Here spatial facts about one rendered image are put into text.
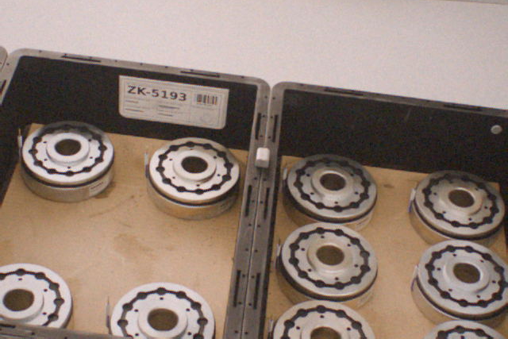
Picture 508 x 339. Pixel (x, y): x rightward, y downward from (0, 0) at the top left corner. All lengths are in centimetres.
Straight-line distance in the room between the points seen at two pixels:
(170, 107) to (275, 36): 47
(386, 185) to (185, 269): 27
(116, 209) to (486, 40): 79
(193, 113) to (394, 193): 25
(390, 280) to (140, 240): 27
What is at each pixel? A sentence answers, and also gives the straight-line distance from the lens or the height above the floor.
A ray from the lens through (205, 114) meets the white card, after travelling 123.
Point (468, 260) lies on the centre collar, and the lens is 114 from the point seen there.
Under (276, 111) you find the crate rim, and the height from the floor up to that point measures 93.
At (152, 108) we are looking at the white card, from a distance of 124.
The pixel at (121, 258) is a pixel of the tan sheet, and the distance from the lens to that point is 114.
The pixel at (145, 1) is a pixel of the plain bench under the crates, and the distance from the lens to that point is 172.
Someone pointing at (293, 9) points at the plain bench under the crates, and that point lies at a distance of 174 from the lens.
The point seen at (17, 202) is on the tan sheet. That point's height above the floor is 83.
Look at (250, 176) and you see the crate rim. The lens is 109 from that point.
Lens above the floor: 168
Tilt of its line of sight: 42 degrees down
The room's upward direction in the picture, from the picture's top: 7 degrees clockwise
